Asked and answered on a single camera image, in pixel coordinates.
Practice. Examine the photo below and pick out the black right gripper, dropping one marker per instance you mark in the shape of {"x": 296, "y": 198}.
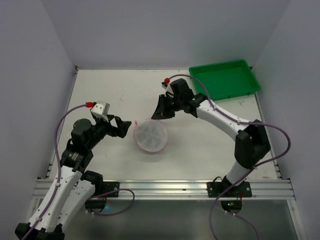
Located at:
{"x": 169, "y": 103}

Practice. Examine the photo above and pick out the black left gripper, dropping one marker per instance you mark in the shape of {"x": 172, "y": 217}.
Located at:
{"x": 113, "y": 126}

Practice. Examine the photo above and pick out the white mesh laundry bag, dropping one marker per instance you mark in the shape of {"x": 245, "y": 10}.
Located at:
{"x": 150, "y": 135}

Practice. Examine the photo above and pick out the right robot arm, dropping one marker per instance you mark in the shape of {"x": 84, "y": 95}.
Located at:
{"x": 251, "y": 141}

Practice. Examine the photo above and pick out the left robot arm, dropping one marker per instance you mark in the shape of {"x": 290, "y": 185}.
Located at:
{"x": 73, "y": 184}

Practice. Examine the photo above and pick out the green plastic tray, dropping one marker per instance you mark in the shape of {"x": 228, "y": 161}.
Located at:
{"x": 225, "y": 80}

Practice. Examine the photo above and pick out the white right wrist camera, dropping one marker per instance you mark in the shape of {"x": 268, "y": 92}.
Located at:
{"x": 166, "y": 85}

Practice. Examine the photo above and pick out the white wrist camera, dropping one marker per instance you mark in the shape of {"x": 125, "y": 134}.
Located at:
{"x": 100, "y": 110}
{"x": 166, "y": 85}

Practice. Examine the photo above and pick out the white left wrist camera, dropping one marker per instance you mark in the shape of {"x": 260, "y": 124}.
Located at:
{"x": 100, "y": 110}

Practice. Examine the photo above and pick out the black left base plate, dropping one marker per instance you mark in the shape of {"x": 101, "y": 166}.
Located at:
{"x": 109, "y": 186}

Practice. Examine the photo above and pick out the aluminium mounting rail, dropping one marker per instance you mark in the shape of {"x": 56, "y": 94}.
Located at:
{"x": 203, "y": 190}

